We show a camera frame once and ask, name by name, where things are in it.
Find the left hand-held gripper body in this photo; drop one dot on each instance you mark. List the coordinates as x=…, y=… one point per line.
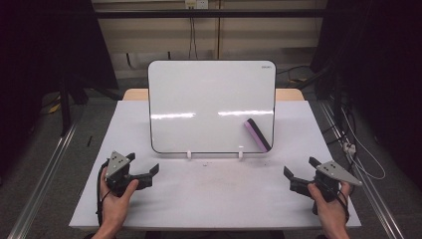
x=117, y=166

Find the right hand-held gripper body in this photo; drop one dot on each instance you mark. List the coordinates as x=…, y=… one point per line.
x=335, y=172

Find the purple and black eraser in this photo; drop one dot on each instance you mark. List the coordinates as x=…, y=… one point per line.
x=258, y=134

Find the white whiteboard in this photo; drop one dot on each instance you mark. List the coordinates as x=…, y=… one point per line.
x=199, y=132

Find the person's left hand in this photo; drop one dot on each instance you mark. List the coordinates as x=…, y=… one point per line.
x=114, y=210

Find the person's right hand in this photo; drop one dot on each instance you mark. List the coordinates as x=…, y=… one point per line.
x=333, y=215

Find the small black floor item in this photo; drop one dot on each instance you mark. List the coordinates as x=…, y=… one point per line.
x=89, y=141

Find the white whiteboard foot clip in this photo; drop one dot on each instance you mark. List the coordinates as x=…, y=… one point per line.
x=189, y=155
x=240, y=155

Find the black metal stand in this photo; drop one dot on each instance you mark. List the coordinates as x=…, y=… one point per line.
x=65, y=106

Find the black curtain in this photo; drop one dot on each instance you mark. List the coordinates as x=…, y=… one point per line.
x=381, y=66
x=49, y=43

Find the yellowish vertical pipe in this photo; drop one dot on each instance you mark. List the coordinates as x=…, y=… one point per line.
x=218, y=30

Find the black horizontal bar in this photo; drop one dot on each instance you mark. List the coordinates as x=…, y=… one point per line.
x=205, y=13

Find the aluminium floor rail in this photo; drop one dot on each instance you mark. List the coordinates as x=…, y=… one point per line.
x=43, y=181
x=371, y=195

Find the white wall socket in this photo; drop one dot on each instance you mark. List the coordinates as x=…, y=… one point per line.
x=196, y=4

